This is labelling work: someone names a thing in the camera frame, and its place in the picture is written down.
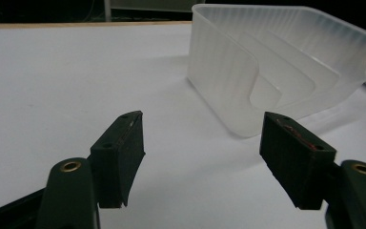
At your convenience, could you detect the translucent white plastic container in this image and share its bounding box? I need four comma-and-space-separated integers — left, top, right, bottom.
186, 3, 366, 138

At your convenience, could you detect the metal stand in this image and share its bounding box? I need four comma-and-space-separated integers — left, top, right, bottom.
103, 0, 112, 23

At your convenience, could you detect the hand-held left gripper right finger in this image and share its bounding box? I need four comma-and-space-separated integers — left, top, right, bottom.
259, 111, 366, 229

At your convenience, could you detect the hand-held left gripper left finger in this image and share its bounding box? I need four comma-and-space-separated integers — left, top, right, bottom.
34, 110, 147, 229

